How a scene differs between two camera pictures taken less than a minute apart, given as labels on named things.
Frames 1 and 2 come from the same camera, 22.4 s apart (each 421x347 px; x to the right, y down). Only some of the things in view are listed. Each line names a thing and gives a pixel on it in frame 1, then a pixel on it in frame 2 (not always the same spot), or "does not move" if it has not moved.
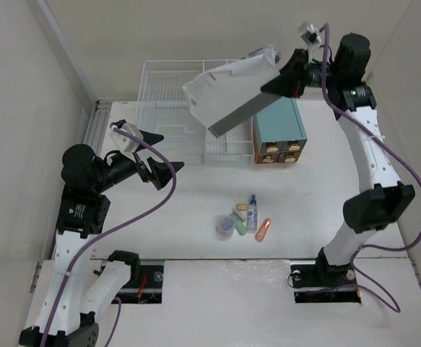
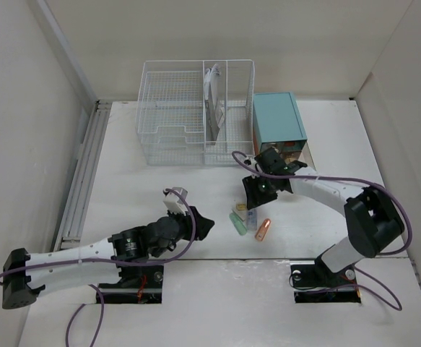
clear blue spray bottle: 252,215 does not move
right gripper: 293,76 to 253,197
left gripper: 160,172 to 202,225
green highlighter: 240,225 does not move
